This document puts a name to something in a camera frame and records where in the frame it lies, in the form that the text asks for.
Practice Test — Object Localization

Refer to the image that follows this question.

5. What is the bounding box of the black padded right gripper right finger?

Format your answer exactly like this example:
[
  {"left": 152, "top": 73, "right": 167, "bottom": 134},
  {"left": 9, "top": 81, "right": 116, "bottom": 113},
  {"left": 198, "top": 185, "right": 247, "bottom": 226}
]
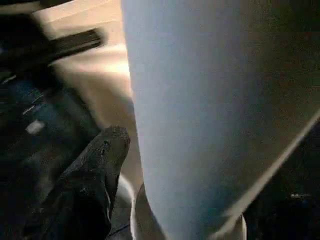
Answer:
[{"left": 241, "top": 129, "right": 320, "bottom": 240}]

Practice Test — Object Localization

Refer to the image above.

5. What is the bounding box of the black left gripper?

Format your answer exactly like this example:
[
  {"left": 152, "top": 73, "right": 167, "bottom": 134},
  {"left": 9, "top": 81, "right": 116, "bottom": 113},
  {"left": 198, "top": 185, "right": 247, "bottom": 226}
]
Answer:
[{"left": 0, "top": 64, "right": 98, "bottom": 163}]

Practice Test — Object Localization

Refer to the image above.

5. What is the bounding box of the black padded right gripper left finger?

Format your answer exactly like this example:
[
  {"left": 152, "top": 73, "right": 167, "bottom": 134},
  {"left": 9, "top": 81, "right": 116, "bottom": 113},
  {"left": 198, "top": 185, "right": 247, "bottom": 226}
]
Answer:
[{"left": 19, "top": 125, "right": 131, "bottom": 240}]

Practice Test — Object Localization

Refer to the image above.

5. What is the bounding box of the white plastic table top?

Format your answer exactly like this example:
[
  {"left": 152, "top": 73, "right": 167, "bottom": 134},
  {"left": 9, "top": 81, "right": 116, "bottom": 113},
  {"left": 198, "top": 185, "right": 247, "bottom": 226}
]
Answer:
[{"left": 29, "top": 0, "right": 248, "bottom": 240}]

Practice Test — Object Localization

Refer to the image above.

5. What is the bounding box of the white plastic table leg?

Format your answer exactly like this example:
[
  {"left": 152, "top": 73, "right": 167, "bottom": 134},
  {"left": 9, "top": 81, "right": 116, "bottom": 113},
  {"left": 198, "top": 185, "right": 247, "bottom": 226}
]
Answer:
[{"left": 121, "top": 0, "right": 320, "bottom": 240}]

